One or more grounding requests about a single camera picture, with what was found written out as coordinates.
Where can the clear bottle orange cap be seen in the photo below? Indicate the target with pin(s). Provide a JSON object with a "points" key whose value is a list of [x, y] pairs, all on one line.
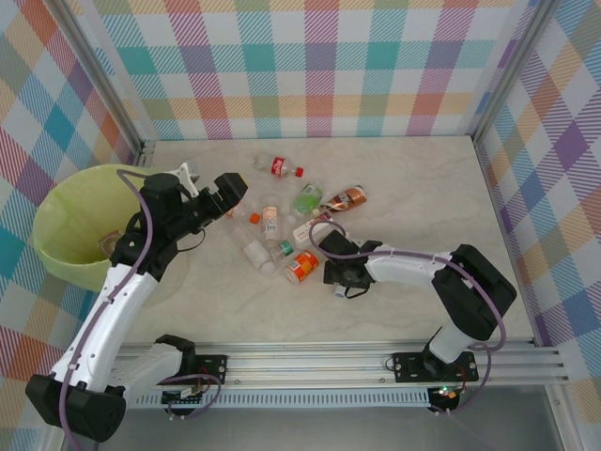
{"points": [[255, 217]]}

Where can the orange label bottle white cap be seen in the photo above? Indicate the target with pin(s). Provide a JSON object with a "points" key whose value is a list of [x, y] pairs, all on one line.
{"points": [[304, 264]]}

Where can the red label cola bottle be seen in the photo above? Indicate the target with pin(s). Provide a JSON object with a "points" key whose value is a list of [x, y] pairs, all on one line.
{"points": [[279, 166]]}

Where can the clear bottle white label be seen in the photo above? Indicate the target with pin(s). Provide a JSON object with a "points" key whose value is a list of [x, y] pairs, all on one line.
{"points": [[256, 251]]}

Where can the clear plastic bottle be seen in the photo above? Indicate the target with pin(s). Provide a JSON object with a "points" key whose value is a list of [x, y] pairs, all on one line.
{"points": [[110, 242]]}

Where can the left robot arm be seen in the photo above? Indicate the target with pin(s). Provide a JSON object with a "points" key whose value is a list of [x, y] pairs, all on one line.
{"points": [[103, 319]]}

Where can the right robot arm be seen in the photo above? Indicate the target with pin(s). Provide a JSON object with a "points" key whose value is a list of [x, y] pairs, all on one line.
{"points": [[408, 265]]}

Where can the bin with green bag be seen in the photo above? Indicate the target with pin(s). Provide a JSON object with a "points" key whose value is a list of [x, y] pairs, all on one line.
{"points": [[70, 221]]}

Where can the clear bottle peach label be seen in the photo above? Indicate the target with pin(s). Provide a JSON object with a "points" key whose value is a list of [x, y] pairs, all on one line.
{"points": [[269, 220]]}

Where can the white bottle red label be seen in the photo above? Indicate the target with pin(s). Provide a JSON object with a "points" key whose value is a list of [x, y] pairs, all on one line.
{"points": [[303, 234]]}

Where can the copper brown label bottle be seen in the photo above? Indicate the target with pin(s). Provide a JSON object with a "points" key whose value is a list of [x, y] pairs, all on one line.
{"points": [[345, 198]]}

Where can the small clear bottle green label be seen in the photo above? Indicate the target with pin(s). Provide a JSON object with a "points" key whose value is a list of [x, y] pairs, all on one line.
{"points": [[284, 247]]}

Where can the green plastic bottle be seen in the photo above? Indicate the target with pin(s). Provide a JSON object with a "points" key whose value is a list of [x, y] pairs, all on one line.
{"points": [[307, 197]]}

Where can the small circuit board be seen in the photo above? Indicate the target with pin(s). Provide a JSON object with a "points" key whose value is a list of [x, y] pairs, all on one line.
{"points": [[185, 395], [446, 393]]}

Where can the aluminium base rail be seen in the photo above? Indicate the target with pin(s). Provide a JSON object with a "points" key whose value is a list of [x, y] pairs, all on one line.
{"points": [[305, 364]]}

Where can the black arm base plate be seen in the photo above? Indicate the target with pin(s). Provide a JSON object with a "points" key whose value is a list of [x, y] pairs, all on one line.
{"points": [[211, 368], [408, 367]]}

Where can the aluminium frame post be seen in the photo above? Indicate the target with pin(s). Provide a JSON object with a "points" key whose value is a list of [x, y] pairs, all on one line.
{"points": [[512, 70], [105, 89]]}

